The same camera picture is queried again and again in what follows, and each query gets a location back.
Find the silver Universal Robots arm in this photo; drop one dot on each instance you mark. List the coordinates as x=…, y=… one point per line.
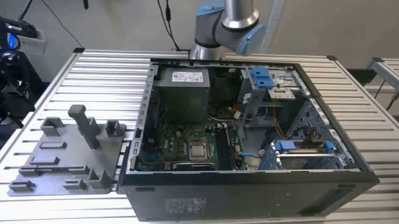
x=230, y=25

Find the grey plastic parts rack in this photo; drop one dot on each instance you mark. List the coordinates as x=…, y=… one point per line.
x=71, y=161

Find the grey power supply unit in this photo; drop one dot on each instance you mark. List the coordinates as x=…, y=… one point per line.
x=181, y=102

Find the green Dell motherboard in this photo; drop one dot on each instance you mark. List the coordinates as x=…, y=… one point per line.
x=173, y=137

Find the silver CPU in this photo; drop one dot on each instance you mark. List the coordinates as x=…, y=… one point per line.
x=199, y=151

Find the black printed plastic cover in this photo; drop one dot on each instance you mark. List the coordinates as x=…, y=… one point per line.
x=193, y=166

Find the white power connector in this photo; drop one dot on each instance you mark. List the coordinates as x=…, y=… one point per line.
x=246, y=98

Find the grey metal drive cage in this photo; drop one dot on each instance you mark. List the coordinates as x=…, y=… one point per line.
x=253, y=100

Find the blue empty disk carrier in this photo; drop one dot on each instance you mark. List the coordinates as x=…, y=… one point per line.
x=261, y=77

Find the black open PC case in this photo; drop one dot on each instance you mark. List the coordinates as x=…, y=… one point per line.
x=218, y=203

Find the blue disk carrier with disk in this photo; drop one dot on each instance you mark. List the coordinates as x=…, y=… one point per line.
x=285, y=145

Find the perforated metal disk bay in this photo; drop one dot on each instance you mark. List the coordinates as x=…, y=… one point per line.
x=308, y=116

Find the neighbouring metal slat table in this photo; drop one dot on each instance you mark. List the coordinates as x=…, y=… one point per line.
x=386, y=70

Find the black furniture frame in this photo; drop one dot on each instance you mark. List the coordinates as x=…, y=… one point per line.
x=38, y=93

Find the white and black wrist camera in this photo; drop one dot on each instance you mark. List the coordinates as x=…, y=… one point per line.
x=34, y=44

